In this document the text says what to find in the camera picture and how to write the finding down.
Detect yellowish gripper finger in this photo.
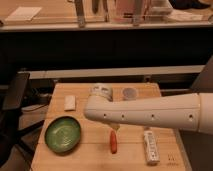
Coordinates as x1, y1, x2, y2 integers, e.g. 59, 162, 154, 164
109, 123, 120, 131

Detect green ceramic bowl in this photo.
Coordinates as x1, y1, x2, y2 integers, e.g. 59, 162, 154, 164
44, 116, 81, 154

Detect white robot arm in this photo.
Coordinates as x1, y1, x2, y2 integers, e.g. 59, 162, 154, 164
84, 83, 213, 135

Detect white paper cup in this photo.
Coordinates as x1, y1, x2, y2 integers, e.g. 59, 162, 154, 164
122, 87, 138, 101

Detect white plastic bottle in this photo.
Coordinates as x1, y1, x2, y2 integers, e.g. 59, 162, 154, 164
143, 127, 160, 166

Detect white rectangular block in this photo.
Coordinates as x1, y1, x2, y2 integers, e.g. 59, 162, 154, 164
64, 95, 76, 111

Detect long wooden shelf board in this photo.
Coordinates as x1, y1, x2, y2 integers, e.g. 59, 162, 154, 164
18, 65, 205, 80

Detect black office chair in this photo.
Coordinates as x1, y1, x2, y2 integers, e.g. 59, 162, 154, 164
0, 73, 44, 168

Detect white paper sheet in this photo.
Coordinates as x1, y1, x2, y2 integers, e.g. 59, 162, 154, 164
5, 6, 41, 21

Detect metal frame post right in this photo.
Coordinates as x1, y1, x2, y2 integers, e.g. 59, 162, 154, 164
132, 0, 143, 26

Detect metal frame post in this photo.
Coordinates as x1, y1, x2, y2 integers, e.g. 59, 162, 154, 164
132, 0, 143, 26
75, 0, 86, 28

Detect metal frame post left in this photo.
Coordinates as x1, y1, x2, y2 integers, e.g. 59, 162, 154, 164
75, 0, 86, 28

